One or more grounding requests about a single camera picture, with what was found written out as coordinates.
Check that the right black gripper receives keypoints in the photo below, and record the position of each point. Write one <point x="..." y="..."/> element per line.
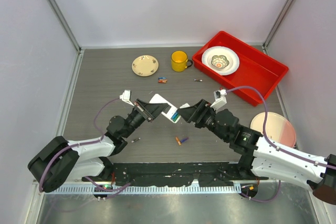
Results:
<point x="191" y="113"/>

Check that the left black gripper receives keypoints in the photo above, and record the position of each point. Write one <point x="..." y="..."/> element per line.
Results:
<point x="150" y="110"/>

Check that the white battery cover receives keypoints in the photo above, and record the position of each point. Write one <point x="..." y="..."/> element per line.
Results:
<point x="186" y="105"/>

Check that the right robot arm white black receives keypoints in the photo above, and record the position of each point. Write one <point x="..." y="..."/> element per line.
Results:
<point x="263" y="157"/>

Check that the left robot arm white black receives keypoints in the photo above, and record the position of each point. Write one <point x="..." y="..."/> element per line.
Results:
<point x="52" y="166"/>

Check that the orange battery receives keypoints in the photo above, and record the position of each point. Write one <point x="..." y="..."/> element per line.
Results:
<point x="178" y="141"/>

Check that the cream floral plate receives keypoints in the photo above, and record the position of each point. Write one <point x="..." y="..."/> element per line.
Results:
<point x="145" y="65"/>

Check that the yellow mug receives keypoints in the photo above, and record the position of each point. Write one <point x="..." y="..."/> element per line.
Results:
<point x="180" y="61"/>

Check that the small patterned bowl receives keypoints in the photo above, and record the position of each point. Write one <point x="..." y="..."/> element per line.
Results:
<point x="219" y="61"/>

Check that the white plate in bin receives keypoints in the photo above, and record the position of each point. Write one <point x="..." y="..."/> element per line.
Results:
<point x="220" y="50"/>

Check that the red plastic bin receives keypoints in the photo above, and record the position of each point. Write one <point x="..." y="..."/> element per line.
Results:
<point x="256" y="69"/>

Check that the pink rimmed plate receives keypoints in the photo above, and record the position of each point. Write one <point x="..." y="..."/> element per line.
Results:
<point x="278" y="128"/>

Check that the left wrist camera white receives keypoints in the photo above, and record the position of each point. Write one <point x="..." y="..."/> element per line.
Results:
<point x="126" y="97"/>

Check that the slotted cable duct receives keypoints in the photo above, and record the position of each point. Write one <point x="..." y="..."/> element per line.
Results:
<point x="194" y="188"/>

